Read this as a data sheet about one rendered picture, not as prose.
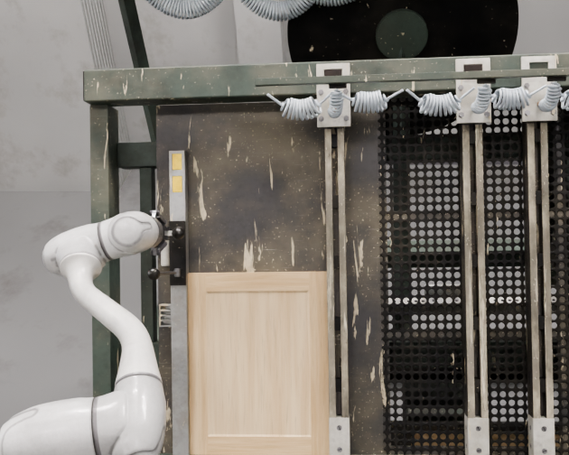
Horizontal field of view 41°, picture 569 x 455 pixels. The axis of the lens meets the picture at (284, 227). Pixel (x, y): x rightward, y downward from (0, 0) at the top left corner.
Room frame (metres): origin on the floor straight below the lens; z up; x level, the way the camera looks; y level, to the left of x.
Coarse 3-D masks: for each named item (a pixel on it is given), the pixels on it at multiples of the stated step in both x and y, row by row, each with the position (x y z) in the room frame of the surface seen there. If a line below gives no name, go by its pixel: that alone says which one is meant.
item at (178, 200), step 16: (176, 192) 2.08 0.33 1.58; (176, 208) 2.05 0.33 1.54; (176, 288) 1.91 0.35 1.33; (176, 304) 1.88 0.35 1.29; (176, 320) 1.85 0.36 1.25; (176, 336) 1.83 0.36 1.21; (176, 352) 1.80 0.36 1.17; (176, 368) 1.77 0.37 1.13; (176, 384) 1.74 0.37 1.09; (176, 400) 1.72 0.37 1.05; (176, 416) 1.69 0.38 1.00; (176, 432) 1.66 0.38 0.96; (176, 448) 1.63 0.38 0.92
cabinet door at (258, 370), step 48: (192, 288) 1.92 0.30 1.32; (240, 288) 1.90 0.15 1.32; (288, 288) 1.89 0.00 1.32; (192, 336) 1.84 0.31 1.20; (240, 336) 1.82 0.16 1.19; (288, 336) 1.81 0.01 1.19; (192, 384) 1.75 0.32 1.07; (240, 384) 1.74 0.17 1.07; (288, 384) 1.73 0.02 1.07; (192, 432) 1.67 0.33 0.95; (240, 432) 1.66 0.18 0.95; (288, 432) 1.64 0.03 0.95
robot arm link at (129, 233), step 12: (120, 216) 1.59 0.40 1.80; (132, 216) 1.59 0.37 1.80; (144, 216) 1.63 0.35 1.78; (108, 228) 1.59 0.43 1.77; (120, 228) 1.56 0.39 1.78; (132, 228) 1.56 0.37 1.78; (144, 228) 1.58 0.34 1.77; (156, 228) 1.64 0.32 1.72; (108, 240) 1.59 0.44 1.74; (120, 240) 1.55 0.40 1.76; (132, 240) 1.55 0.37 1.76; (144, 240) 1.57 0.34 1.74; (156, 240) 1.67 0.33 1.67; (108, 252) 1.58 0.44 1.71; (120, 252) 1.58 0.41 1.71; (132, 252) 1.57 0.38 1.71
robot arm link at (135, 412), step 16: (128, 384) 1.14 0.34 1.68; (144, 384) 1.14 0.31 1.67; (160, 384) 1.17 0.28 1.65; (96, 400) 1.10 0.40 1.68; (112, 400) 1.10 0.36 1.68; (128, 400) 1.10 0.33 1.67; (144, 400) 1.10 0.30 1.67; (160, 400) 1.12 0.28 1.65; (96, 416) 1.06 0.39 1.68; (112, 416) 1.06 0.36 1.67; (128, 416) 1.07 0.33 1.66; (144, 416) 1.07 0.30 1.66; (160, 416) 1.08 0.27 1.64; (96, 432) 1.04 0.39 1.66; (112, 432) 1.03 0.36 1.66; (128, 432) 1.03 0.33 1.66; (144, 432) 1.03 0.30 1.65; (160, 432) 1.05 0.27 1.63; (96, 448) 1.02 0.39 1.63; (112, 448) 1.02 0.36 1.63; (128, 448) 1.01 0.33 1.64; (144, 448) 1.01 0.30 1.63; (160, 448) 1.04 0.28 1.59
